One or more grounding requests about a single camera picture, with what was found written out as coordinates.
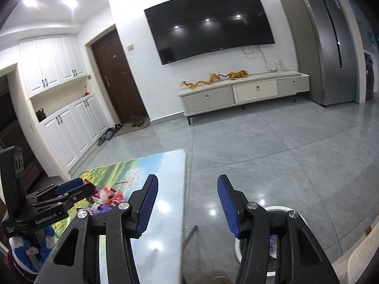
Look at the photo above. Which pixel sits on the white round trash bin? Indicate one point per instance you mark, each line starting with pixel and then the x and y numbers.
pixel 277 209

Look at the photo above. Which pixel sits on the red paper packet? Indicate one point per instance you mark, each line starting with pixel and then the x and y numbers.
pixel 105 196

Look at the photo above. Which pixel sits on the brown doormat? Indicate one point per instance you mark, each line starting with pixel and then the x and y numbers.
pixel 130 129

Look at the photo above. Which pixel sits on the short gold dragon ornament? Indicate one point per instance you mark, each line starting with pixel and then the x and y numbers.
pixel 237 74

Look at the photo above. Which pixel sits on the pair of grey slippers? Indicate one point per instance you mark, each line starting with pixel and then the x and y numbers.
pixel 108 134

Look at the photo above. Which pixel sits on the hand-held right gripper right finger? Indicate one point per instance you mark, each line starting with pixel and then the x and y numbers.
pixel 227 204

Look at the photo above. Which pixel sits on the grey white television stand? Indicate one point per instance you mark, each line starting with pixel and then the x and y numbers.
pixel 237 91

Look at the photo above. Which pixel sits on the pair of brown shoes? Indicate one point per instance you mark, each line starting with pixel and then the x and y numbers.
pixel 137 120

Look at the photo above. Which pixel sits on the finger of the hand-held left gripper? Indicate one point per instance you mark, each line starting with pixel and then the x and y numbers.
pixel 80 193
pixel 69 185

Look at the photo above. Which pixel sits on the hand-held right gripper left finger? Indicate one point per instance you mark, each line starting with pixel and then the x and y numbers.
pixel 145 204

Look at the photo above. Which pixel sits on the white wall cabinet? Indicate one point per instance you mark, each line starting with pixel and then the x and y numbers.
pixel 50 65

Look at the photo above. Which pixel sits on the grey refrigerator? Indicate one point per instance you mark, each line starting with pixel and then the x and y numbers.
pixel 319 41

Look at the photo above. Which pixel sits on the black bag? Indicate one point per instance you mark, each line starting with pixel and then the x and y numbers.
pixel 41 115

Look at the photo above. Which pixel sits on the landscape print table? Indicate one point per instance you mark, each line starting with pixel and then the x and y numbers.
pixel 139 165

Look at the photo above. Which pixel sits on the person's left hand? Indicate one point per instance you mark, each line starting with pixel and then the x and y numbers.
pixel 20 247

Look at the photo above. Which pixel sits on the beige chair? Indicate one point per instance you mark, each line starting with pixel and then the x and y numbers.
pixel 361 257

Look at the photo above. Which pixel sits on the white base cabinet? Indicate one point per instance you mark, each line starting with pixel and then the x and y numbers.
pixel 74 130

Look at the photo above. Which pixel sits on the ceiling spot light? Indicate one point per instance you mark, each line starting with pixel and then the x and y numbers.
pixel 71 3
pixel 31 0

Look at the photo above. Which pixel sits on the brown wooden cabinet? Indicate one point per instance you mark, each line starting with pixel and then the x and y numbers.
pixel 34 173

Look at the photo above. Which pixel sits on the purple snack wrapper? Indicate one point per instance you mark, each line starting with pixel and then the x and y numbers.
pixel 273 244
pixel 99 210

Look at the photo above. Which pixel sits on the white power strip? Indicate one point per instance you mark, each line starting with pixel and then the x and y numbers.
pixel 278 65

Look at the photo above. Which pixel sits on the long gold dragon ornament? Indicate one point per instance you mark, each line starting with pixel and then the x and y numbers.
pixel 204 81

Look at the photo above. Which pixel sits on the brown entrance door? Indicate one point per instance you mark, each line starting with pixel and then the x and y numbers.
pixel 118 77

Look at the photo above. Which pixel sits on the black wall television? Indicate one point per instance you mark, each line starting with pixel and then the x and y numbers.
pixel 207 23

